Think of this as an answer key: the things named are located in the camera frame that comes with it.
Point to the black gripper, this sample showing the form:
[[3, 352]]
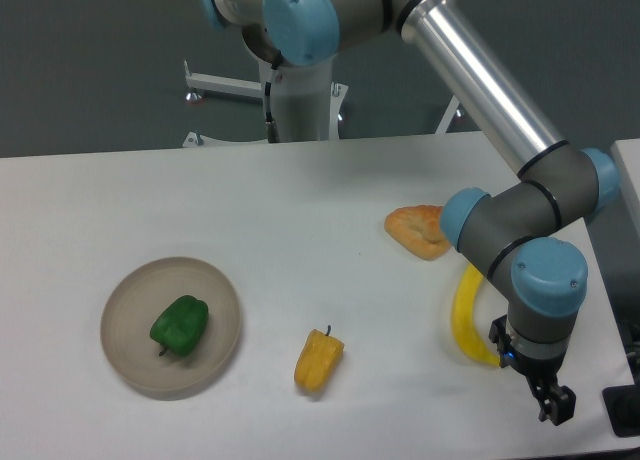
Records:
[[539, 363]]

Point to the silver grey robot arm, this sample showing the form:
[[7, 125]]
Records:
[[509, 238]]

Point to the yellow bell pepper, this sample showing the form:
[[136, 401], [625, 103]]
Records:
[[317, 361]]

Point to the green bell pepper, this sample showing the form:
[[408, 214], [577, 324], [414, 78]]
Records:
[[179, 328]]

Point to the beige round plate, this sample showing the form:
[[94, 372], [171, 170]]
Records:
[[136, 303]]

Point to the black device at edge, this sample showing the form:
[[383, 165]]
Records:
[[622, 402]]

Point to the yellow banana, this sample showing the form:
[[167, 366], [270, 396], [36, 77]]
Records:
[[462, 323]]

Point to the orange bread pastry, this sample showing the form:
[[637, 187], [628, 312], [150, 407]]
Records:
[[417, 229]]

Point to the white table at right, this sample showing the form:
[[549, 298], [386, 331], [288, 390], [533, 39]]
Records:
[[626, 155]]

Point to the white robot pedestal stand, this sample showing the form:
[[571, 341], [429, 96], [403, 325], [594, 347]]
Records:
[[299, 103]]

